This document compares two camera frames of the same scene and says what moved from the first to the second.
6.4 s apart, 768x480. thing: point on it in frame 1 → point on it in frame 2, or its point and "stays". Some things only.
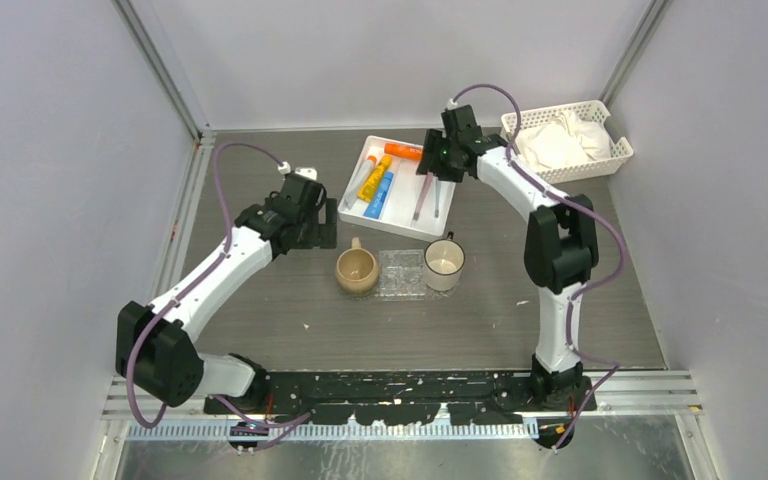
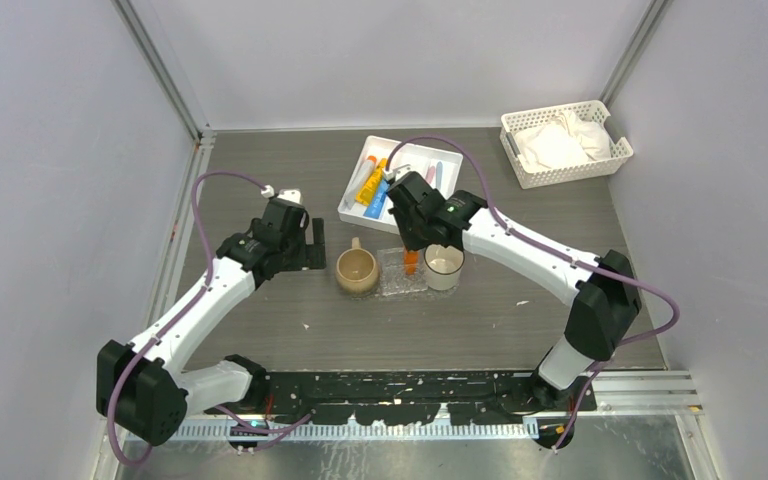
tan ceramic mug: [356, 269] stays
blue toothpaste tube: [375, 207] stays
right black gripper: [431, 161] → [411, 242]
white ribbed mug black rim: [444, 259] stays
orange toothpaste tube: [402, 150] → [411, 258]
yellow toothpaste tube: [369, 188] stays
